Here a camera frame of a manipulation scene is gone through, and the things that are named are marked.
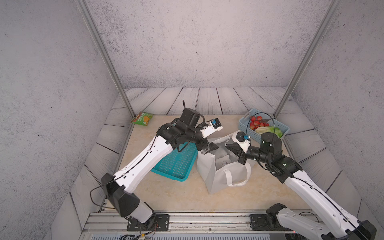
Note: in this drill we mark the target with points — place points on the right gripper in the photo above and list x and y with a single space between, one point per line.
242 157

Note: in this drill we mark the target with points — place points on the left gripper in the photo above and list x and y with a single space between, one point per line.
204 142

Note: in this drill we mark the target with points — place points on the white insulated delivery bag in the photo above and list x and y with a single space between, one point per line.
232 175

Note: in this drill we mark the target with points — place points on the teal plastic basket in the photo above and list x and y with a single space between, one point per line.
177 166

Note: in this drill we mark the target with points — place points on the white ice pack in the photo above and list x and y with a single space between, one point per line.
221 163

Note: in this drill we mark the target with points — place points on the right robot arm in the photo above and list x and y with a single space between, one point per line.
336 224

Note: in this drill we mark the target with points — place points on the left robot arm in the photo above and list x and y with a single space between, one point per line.
119 187

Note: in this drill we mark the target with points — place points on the light blue plastic basket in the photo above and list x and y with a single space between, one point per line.
245 120

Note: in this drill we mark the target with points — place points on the green lettuce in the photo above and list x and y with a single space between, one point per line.
270 129

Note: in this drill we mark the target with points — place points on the red cherry tomato bunch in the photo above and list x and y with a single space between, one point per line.
258 121

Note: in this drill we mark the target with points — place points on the green snack packet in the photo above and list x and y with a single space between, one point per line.
142 119

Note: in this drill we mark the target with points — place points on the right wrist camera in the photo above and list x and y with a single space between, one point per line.
243 141

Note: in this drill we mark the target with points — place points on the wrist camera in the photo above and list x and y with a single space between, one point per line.
211 127
243 141

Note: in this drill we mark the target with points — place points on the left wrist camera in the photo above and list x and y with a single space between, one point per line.
211 127

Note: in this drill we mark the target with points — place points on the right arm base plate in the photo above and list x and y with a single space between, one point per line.
265 222

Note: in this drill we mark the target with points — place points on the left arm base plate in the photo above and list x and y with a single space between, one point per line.
157 222

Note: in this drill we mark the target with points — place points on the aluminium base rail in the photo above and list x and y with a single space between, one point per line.
185 226

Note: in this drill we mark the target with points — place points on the right aluminium frame post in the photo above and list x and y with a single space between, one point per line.
316 40

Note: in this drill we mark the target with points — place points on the aluminium frame post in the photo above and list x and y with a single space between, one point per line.
91 25
316 40

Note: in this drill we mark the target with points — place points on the left aluminium frame post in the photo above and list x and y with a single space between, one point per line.
91 25

